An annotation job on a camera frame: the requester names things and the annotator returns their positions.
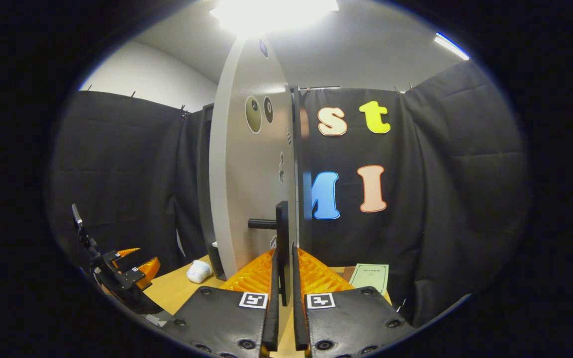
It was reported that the black cabinet door handle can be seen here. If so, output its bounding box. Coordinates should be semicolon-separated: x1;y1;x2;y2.
248;200;289;306

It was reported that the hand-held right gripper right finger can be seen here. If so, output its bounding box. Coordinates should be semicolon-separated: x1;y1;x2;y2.
291;243;415;358

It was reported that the white crumpled cloth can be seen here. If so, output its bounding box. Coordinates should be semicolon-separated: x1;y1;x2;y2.
186;260;212;284

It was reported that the green book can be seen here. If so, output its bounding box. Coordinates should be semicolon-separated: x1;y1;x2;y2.
349;264;389;296

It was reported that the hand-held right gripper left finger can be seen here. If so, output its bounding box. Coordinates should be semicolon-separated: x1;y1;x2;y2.
162;248;280;358

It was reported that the beige cabinet door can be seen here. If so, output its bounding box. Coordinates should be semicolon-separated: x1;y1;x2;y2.
209;35;298;306

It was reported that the large ceiling light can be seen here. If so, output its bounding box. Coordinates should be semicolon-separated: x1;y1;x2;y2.
209;0;339;35

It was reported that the small ceiling light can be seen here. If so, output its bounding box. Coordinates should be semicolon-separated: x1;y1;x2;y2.
434;32;470;61

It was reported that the black backdrop cloth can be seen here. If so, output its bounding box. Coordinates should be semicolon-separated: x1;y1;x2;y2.
48;60;531;329

